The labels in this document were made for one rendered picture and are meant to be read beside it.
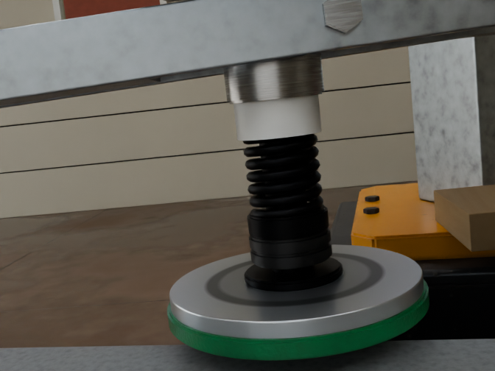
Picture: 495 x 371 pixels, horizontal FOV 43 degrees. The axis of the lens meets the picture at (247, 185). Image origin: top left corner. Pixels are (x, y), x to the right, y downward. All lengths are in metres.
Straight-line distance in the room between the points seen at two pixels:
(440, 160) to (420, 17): 0.69
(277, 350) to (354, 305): 0.06
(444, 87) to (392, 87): 5.34
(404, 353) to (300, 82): 0.22
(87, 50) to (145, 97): 6.18
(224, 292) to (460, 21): 0.27
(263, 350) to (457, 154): 0.73
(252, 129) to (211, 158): 6.05
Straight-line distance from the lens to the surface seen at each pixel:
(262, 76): 0.48
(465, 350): 0.50
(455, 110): 1.10
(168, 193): 6.68
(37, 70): 0.48
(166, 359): 0.53
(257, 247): 0.51
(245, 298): 0.49
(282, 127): 0.48
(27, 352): 0.60
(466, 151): 1.09
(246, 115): 0.49
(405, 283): 0.50
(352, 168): 6.47
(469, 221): 0.84
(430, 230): 0.98
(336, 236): 1.15
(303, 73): 0.49
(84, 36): 0.47
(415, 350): 0.50
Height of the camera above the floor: 1.00
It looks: 8 degrees down
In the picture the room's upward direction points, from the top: 6 degrees counter-clockwise
